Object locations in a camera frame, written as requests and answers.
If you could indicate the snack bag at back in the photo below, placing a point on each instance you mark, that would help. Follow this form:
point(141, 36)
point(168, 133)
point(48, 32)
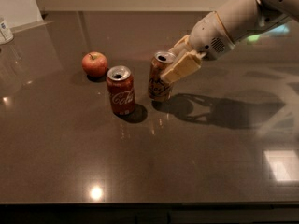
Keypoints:
point(253, 38)

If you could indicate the red Coca-Cola can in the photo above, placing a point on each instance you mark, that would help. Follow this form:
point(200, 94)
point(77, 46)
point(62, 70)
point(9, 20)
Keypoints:
point(120, 87)

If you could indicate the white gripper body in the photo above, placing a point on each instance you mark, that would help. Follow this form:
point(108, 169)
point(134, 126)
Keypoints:
point(207, 36)

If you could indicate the red apple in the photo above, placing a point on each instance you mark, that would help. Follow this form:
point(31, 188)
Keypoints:
point(94, 64)

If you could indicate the white container at left edge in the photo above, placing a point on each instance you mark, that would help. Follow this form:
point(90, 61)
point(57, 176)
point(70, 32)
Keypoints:
point(6, 34)

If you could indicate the orange LaCroix can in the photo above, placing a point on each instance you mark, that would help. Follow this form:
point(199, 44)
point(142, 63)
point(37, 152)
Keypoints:
point(158, 90)

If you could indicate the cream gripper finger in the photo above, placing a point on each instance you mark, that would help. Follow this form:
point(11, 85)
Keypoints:
point(187, 64)
point(182, 47)

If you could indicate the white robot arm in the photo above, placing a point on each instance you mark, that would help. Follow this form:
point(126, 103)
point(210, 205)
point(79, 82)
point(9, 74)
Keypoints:
point(243, 18)

